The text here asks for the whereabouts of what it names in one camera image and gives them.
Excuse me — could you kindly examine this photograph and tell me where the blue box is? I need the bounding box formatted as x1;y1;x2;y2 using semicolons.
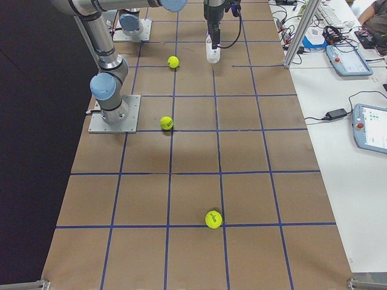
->
302;27;327;49

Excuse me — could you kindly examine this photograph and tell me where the teach pendant far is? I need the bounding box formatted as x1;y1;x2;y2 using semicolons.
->
325;45;373;77

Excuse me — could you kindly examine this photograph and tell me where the aluminium post right view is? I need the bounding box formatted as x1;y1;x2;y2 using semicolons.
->
283;0;320;69

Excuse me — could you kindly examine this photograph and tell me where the tennis ball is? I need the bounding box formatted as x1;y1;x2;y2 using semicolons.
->
205;210;223;229
160;116;174;131
167;56;180;69

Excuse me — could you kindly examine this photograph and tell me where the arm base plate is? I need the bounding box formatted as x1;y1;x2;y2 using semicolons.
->
113;19;152;43
88;95;141;134

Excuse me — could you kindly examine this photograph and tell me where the teach pendant near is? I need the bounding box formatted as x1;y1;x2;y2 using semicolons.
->
353;103;387;154

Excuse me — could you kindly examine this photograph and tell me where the tangle of cables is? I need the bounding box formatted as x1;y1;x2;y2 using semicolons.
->
273;5;387;66

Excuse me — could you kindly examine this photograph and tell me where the black braided cable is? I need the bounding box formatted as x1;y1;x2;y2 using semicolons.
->
217;8;243;50

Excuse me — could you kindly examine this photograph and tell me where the black power adapter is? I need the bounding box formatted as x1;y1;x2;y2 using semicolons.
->
324;108;348;121

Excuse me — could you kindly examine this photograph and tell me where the clear tennis ball can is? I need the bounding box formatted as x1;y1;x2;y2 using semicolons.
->
206;33;221;64

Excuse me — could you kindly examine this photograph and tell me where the teach pendant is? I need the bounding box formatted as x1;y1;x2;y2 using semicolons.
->
353;103;387;154
325;45;373;77

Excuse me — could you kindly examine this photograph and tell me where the tennis ball far right side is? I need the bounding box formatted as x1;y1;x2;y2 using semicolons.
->
160;116;174;131

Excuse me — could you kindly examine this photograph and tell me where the person sitting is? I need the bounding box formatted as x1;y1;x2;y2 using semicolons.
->
358;0;386;33

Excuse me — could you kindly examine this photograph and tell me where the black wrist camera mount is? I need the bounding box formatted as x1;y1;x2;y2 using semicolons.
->
224;0;241;18

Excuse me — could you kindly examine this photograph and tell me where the tennis ball centre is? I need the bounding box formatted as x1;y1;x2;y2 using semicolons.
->
167;56;180;69

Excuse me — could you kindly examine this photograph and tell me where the tennis ball near right side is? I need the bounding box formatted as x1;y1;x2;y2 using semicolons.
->
205;210;223;229

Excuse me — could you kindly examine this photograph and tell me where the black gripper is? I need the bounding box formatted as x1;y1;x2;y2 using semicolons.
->
207;18;221;50

